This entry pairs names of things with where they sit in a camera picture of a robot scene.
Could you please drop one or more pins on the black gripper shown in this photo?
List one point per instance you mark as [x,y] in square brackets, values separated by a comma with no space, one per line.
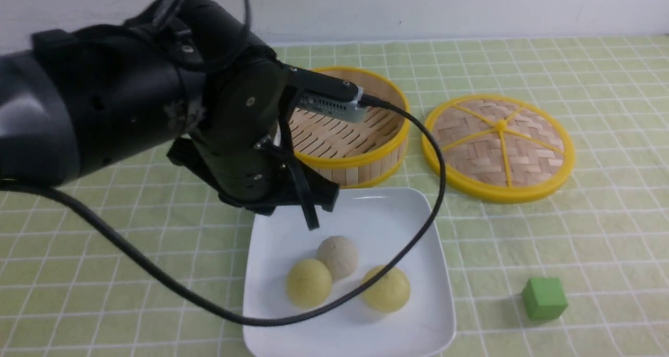
[243,148]

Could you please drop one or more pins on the white steamed bun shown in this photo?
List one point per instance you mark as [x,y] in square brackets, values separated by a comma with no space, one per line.
[340,255]

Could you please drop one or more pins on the yellow steamed bun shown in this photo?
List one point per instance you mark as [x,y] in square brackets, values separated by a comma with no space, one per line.
[308,283]
[390,293]

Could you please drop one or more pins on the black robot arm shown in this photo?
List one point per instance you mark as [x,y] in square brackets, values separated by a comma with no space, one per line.
[80,101]

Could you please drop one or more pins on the white square plate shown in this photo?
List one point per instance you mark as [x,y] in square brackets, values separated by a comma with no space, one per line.
[380,221]

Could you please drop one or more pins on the bamboo steamer basket yellow rim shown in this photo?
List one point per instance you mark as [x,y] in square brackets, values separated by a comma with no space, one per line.
[353,155]

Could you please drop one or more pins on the woven bamboo steamer lid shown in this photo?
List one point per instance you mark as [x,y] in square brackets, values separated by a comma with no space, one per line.
[500,149]

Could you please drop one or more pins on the green cube block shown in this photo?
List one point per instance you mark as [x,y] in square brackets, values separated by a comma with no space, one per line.
[544,298]

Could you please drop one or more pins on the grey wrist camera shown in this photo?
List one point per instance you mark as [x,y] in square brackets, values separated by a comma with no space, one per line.
[326,95]

